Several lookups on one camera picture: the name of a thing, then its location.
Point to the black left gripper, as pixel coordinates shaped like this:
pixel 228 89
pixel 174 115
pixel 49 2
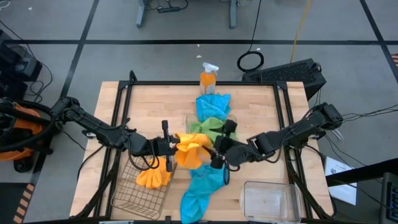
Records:
pixel 160 147

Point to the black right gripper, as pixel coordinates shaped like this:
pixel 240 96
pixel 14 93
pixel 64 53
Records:
pixel 230 151

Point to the green microfiber towel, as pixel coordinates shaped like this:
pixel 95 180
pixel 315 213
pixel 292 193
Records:
pixel 205 126

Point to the orange microfiber towel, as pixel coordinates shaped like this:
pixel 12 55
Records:
pixel 191 152
pixel 152 177

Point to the blue microfiber towel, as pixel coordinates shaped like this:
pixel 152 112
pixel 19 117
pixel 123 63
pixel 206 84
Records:
pixel 202 189
pixel 213 105

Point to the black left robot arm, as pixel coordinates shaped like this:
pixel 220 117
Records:
pixel 93 124

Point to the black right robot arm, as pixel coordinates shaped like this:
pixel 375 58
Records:
pixel 295 133

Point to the clear rounded plastic bin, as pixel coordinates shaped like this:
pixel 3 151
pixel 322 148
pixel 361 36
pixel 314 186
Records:
pixel 189 121

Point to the orange spray bottle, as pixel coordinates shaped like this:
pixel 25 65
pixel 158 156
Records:
pixel 207 81

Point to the clear rectangular plastic bin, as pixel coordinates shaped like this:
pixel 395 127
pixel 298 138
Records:
pixel 270 202

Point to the black computer tower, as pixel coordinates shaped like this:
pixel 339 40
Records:
pixel 286 74

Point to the grey desk leg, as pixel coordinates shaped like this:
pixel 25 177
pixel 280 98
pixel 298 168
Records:
pixel 233 15
pixel 141 15

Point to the black power strip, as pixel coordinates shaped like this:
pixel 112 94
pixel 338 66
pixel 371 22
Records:
pixel 169 9

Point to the white paper sheet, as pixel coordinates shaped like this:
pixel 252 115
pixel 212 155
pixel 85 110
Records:
pixel 342 189

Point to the orange and black vacuum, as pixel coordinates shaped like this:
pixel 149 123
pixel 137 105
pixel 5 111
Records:
pixel 26 126

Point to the black side table edge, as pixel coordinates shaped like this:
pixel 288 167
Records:
pixel 367 174

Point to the black striped floor mat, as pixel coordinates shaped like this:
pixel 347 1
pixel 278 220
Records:
pixel 9 202

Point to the black equipment stack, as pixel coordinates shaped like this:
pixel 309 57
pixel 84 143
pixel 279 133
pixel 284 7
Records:
pixel 18 65

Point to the grey control box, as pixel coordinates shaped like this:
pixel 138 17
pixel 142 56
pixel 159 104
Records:
pixel 390 202

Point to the black aluminium table frame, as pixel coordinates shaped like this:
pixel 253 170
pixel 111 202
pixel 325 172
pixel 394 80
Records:
pixel 155 83

